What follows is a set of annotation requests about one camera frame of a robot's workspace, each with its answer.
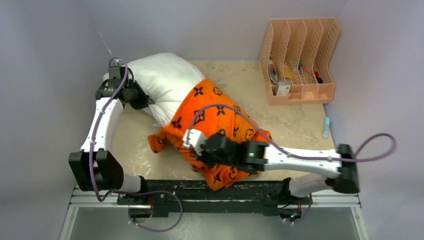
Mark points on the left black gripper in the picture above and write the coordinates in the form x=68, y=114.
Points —
x=143, y=100

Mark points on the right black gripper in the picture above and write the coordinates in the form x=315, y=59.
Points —
x=202, y=159

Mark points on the white pillow insert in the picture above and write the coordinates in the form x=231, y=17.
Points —
x=167, y=79

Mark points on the orange patterned pillowcase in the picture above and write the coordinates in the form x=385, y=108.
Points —
x=203, y=107

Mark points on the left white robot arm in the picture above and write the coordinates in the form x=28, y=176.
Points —
x=94, y=166

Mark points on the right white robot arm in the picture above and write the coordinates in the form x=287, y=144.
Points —
x=325, y=169

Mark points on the small white red box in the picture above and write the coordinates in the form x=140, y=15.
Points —
x=282, y=88

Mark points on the light blue small tube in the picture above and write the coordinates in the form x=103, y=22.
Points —
x=326, y=128

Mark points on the pink mesh file organizer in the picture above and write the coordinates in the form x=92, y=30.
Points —
x=299, y=51

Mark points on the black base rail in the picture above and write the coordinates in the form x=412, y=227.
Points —
x=269, y=198

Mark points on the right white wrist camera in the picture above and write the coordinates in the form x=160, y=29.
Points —
x=194, y=139

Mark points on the aluminium frame rail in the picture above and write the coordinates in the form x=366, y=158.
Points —
x=332, y=216

